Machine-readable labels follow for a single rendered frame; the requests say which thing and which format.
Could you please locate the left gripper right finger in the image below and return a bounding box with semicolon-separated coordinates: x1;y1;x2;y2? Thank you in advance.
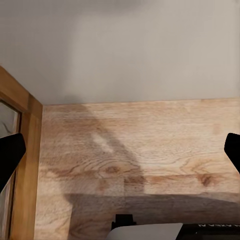
224;132;240;173

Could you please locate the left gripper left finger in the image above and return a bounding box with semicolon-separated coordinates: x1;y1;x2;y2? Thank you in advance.
0;133;26;193

